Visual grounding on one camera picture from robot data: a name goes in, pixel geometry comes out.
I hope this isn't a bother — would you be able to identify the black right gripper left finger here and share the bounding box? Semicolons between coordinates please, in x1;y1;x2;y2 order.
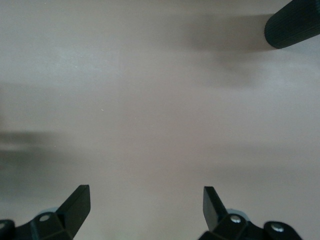
0;184;91;240

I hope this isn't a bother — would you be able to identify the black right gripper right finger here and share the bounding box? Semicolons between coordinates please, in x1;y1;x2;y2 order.
198;185;304;240

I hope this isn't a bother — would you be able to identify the black ribbed cylinder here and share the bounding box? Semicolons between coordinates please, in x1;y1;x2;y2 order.
264;0;320;49

